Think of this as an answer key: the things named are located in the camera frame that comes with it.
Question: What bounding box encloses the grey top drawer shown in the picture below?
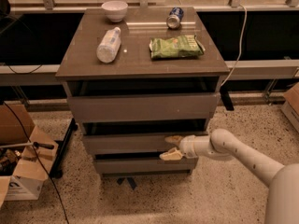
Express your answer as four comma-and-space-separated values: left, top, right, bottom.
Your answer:
64, 78, 220, 123

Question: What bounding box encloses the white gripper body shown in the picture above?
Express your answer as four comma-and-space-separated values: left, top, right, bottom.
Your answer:
178, 135, 215, 159

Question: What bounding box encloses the cardboard box at right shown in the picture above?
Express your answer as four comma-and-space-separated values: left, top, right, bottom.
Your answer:
281, 82, 299, 132

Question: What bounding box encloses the black stand leg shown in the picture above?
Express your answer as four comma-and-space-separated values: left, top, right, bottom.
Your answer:
50, 119, 78, 178

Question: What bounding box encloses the green chip bag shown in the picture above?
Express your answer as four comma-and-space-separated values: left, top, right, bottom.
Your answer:
149, 35, 205, 60

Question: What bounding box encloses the white cable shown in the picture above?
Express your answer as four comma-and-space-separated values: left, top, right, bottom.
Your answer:
220, 4, 249, 89

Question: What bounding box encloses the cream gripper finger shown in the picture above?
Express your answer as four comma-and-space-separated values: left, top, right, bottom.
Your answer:
160, 147, 183, 161
164, 135, 183, 145

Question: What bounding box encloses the black handled tool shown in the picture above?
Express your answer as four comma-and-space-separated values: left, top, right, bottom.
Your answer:
0, 142, 54, 150

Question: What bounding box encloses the grey drawer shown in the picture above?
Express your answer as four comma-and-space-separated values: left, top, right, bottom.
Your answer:
93, 152, 198, 176
64, 78, 220, 123
83, 119, 207, 155

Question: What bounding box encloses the grey bottom drawer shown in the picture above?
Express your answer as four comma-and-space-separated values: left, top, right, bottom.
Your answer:
93, 152, 198, 176

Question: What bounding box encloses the clear plastic bottle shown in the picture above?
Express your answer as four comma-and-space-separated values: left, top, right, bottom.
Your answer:
96, 27, 121, 63

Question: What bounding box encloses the open cardboard box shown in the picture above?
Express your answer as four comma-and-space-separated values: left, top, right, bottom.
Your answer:
0, 105, 58, 206

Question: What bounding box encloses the black cable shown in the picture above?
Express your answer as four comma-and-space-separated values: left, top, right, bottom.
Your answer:
2, 101, 70, 224

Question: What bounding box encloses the white bowl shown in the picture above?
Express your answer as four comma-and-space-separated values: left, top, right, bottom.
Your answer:
102, 1, 128, 22

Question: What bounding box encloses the blue soda can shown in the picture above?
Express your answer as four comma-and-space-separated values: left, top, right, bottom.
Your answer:
166, 7, 184, 29

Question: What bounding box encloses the grey drawer cabinet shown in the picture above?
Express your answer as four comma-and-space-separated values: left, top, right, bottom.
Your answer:
55, 7, 230, 177

